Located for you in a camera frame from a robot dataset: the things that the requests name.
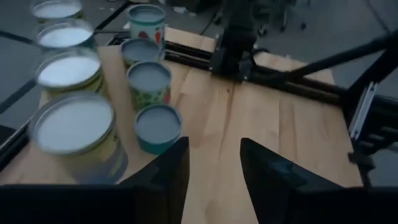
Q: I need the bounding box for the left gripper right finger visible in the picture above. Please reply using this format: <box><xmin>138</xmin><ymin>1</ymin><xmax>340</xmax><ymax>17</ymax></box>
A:
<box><xmin>239</xmin><ymin>138</ymin><xmax>343</xmax><ymax>224</ymax></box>

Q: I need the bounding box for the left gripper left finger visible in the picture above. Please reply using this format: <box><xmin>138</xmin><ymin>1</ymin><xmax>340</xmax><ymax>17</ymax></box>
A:
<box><xmin>119</xmin><ymin>136</ymin><xmax>190</xmax><ymax>224</ymax></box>

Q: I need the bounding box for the plain teal small can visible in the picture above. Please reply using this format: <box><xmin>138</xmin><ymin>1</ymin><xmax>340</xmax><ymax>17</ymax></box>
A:
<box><xmin>134</xmin><ymin>104</ymin><xmax>183</xmax><ymax>156</ymax></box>

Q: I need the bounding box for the green label small can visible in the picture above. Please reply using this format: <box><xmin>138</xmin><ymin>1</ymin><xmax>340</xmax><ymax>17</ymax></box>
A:
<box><xmin>126</xmin><ymin>60</ymin><xmax>173</xmax><ymax>111</ymax></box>

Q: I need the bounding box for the blue yellow label tin can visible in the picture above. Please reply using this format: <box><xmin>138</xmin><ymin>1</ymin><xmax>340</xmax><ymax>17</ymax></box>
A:
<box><xmin>27</xmin><ymin>91</ymin><xmax>129</xmax><ymax>185</ymax></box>

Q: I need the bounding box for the red label small can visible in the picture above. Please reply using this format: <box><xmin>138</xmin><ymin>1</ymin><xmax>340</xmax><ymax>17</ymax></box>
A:
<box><xmin>120</xmin><ymin>37</ymin><xmax>164</xmax><ymax>68</ymax></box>

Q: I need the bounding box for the oranges label tin can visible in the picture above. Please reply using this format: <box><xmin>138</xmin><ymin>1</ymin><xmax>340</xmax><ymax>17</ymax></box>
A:
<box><xmin>34</xmin><ymin>47</ymin><xmax>105</xmax><ymax>97</ymax></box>

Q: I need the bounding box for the teal berries label small can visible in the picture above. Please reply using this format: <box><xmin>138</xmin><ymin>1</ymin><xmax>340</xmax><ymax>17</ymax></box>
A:
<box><xmin>126</xmin><ymin>4</ymin><xmax>167</xmax><ymax>47</ymax></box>

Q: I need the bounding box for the peaches label tin can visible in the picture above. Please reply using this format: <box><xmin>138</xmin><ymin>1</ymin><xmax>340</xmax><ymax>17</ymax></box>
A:
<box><xmin>34</xmin><ymin>19</ymin><xmax>96</xmax><ymax>52</ymax></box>

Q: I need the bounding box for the carrots label tin can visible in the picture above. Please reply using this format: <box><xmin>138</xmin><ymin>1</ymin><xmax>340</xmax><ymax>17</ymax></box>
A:
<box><xmin>30</xmin><ymin>0</ymin><xmax>85</xmax><ymax>22</ymax></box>

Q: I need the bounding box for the black aluminium table frame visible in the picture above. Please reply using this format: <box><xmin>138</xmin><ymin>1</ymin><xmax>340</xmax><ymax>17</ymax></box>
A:
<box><xmin>105</xmin><ymin>29</ymin><xmax>398</xmax><ymax>187</ymax></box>

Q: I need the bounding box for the wooden shelf with black frame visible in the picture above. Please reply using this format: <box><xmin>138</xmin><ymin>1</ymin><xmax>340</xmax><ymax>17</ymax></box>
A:
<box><xmin>0</xmin><ymin>0</ymin><xmax>233</xmax><ymax>224</ymax></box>

